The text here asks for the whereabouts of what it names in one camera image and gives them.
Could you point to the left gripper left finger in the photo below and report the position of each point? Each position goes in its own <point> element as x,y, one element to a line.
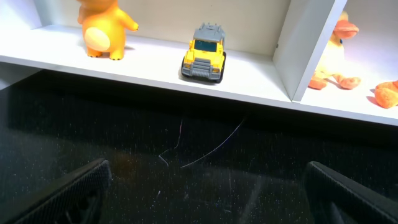
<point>62,199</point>

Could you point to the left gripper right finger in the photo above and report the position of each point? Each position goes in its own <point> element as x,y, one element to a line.
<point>351,199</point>

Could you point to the yellow rubber duck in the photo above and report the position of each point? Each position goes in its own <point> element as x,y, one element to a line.
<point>105,31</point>

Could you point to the grey and yellow toy truck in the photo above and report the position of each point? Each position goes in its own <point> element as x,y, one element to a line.
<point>203,59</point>

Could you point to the white plush duck with hat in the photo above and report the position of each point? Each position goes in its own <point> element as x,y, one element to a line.
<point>387,95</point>

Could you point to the yellow plush duck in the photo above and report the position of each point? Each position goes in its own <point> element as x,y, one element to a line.
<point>334,59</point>

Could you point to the white shelf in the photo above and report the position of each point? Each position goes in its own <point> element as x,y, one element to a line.
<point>155,65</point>

